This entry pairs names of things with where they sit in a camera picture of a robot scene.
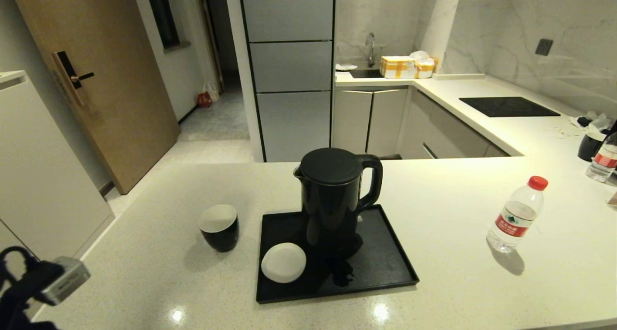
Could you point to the dark window panel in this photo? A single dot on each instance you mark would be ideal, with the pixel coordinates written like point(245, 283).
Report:
point(161, 17)

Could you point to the white crumpled plastic bag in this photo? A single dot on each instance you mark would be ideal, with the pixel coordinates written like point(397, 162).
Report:
point(419, 56)

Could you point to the grey panelled refrigerator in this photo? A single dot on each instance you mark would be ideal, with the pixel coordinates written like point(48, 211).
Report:
point(289, 127)

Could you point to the large box with yellow tape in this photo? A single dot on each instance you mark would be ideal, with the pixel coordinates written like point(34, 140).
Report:
point(396, 68)

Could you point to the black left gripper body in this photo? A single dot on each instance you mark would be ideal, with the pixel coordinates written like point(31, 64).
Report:
point(19, 306)

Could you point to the grey counter drawer unit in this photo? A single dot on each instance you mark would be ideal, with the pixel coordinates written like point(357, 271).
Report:
point(446, 132)

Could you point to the grey lower cabinet door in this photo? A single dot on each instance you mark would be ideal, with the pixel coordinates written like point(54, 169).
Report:
point(387, 121)
point(352, 123)

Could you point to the red bag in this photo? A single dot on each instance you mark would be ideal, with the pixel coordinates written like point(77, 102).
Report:
point(204, 100)

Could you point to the small black object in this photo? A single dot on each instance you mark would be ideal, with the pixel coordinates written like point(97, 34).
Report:
point(583, 121)

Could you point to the dark wall socket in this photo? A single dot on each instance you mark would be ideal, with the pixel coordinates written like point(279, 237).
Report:
point(544, 47)

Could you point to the white crumpled tissue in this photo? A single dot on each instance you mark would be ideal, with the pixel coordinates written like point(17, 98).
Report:
point(597, 122)

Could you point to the black induction cooktop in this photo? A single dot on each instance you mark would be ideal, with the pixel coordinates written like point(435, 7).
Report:
point(507, 107)

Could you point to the clear water bottle red cap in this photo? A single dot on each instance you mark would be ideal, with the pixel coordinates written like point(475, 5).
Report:
point(513, 220)
point(602, 164)

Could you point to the black rectangular serving tray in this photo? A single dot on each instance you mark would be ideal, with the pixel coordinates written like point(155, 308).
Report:
point(390, 266)

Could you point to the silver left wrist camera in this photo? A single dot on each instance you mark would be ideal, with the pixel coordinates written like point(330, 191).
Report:
point(67, 279)

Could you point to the black cup white inside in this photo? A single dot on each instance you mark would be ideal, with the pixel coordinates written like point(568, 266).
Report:
point(589, 147)
point(220, 235)

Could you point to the white plastic shopping bag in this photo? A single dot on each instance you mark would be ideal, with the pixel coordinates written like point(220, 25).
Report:
point(213, 90)

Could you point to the brown wooden door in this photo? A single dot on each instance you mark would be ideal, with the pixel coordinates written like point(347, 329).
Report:
point(111, 103)

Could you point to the white round saucer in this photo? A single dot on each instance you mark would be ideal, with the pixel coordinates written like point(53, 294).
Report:
point(283, 263)

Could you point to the chrome sink faucet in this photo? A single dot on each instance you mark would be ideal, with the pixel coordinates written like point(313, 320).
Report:
point(370, 45)

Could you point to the dark kitchen sink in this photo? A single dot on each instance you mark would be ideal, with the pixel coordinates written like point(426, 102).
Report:
point(365, 73)

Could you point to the white tall cabinet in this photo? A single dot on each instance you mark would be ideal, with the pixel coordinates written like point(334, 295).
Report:
point(38, 176)

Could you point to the white cloth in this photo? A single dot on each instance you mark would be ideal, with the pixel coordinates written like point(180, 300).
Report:
point(344, 67)

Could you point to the black electric kettle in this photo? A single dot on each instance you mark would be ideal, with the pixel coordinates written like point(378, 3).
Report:
point(332, 204)

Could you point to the black electronic door lock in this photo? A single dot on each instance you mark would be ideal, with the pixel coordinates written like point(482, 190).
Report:
point(68, 72)

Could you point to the small box with yellow tape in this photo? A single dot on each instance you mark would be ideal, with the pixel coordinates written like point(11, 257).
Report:
point(424, 70)

